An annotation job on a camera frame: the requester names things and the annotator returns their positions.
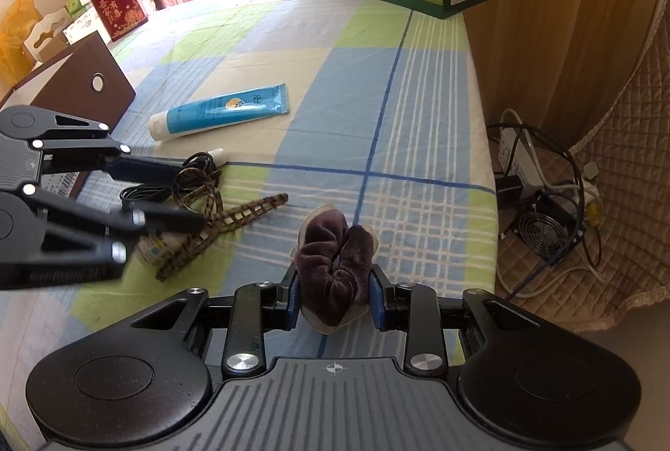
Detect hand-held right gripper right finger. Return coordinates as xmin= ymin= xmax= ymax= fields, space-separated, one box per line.
xmin=368 ymin=268 xmax=542 ymax=373

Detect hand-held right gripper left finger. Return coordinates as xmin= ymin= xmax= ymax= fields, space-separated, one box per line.
xmin=131 ymin=273 xmax=302 ymax=376

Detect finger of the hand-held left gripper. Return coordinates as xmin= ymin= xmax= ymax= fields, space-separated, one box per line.
xmin=21 ymin=184 xmax=206 ymax=281
xmin=31 ymin=111 xmax=184 ymax=187

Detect purple scrunchie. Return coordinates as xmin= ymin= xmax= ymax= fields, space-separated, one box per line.
xmin=290 ymin=204 xmax=379 ymax=335

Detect blue and white tube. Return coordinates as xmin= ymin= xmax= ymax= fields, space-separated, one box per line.
xmin=148 ymin=83 xmax=290 ymax=143

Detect brown storage box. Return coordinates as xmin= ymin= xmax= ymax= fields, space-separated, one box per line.
xmin=0 ymin=32 xmax=137 ymax=199

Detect plaid cloth desktop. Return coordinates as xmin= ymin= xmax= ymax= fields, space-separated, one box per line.
xmin=0 ymin=0 xmax=498 ymax=431

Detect yellow plastic bag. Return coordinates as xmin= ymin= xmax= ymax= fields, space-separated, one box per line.
xmin=0 ymin=0 xmax=43 ymax=88

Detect white printed paper box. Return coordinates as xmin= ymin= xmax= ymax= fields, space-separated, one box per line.
xmin=62 ymin=14 xmax=103 ymax=44

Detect red gift bag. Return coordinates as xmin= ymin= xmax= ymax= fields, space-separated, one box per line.
xmin=86 ymin=0 xmax=149 ymax=42

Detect black power adapter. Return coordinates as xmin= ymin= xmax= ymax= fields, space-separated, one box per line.
xmin=495 ymin=175 xmax=524 ymax=210

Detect green tissue packs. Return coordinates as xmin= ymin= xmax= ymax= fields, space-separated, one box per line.
xmin=64 ymin=0 xmax=100 ymax=20

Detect black fan box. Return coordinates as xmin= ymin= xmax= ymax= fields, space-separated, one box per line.
xmin=510 ymin=192 xmax=583 ymax=264

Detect white power strip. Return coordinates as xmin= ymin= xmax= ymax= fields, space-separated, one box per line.
xmin=497 ymin=110 xmax=536 ymax=185

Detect brown wooden cabinet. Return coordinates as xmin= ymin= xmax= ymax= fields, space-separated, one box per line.
xmin=463 ymin=0 xmax=670 ymax=148

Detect cardboard box with white handle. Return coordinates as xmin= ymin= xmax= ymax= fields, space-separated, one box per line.
xmin=22 ymin=8 xmax=71 ymax=64

